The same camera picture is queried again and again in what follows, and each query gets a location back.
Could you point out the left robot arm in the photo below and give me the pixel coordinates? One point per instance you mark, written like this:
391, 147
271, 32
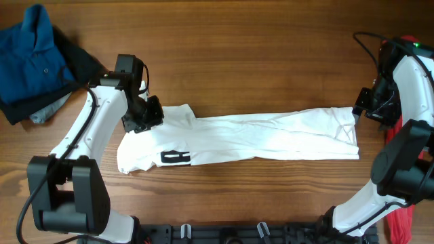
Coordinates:
67, 192

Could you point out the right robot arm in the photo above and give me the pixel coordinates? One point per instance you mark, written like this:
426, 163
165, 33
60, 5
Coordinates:
402, 91

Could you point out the black folded shirt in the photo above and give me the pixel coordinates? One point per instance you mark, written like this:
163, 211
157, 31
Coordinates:
83, 66

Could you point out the blue folded polo shirt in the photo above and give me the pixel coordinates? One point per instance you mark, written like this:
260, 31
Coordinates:
30, 60

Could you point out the grey folded shirt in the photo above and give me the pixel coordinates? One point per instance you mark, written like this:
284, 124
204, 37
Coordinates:
43, 115

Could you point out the red t-shirt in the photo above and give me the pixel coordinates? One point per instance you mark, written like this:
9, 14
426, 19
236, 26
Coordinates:
400, 221

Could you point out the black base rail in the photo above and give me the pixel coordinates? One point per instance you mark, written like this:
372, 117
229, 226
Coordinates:
293, 233

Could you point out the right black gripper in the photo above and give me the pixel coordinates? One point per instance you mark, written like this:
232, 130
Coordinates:
387, 118

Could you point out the white printed t-shirt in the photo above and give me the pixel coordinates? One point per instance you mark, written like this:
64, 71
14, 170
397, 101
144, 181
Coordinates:
184, 139

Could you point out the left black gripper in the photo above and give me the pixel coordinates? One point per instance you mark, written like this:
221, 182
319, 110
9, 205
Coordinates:
154, 118

